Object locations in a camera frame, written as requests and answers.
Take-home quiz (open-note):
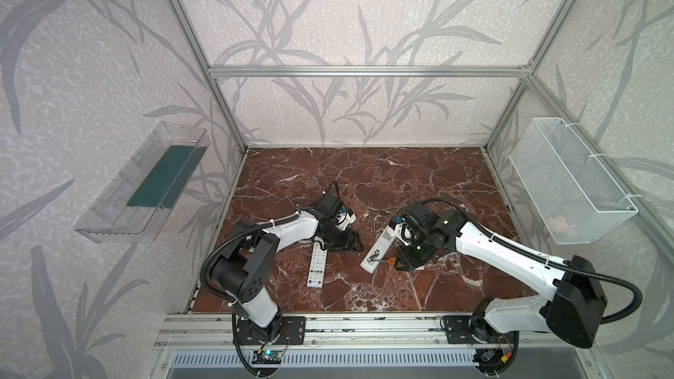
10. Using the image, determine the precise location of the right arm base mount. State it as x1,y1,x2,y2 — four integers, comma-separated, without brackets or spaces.
440,315,519,346

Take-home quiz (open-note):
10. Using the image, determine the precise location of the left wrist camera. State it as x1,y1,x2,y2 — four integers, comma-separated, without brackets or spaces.
335,208,356,231

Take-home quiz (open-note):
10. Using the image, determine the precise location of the pink object in basket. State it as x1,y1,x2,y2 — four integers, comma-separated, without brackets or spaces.
546,216,571,235

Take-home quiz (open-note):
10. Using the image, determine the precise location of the green lit circuit board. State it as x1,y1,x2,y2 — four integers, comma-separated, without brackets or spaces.
251,349,284,365

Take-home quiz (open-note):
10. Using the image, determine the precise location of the right base wiring connector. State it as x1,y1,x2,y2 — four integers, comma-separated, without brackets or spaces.
474,348,512,368

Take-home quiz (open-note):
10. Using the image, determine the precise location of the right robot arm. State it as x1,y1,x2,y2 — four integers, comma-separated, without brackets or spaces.
386,198,643,348

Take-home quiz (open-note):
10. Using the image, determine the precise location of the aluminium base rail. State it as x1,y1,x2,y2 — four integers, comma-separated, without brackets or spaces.
146,311,596,351

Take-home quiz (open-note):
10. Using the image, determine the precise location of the white wire mesh basket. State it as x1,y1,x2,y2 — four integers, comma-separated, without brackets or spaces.
510,118,639,245

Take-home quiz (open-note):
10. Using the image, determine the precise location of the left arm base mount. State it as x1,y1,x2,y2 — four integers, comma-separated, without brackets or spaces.
233,316,306,346

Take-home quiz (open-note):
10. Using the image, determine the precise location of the white remote control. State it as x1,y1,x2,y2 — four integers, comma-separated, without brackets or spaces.
361,231,395,274

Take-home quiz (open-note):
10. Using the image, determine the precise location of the clear plastic wall bin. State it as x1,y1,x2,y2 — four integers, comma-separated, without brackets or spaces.
74,122,211,244

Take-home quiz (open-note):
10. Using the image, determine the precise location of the aluminium cage frame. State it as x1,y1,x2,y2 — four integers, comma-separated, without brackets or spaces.
146,0,674,351

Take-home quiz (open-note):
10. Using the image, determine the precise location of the white remote with coloured buttons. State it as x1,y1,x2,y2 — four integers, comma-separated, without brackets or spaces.
306,241,328,289

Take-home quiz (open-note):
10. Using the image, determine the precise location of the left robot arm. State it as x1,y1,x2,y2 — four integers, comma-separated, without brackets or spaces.
199,181,363,337

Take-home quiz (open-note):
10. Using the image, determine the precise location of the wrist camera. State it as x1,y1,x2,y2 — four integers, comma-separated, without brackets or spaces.
335,208,356,231
384,223,414,247

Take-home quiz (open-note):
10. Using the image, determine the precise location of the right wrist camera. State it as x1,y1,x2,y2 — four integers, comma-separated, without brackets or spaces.
384,223,414,247

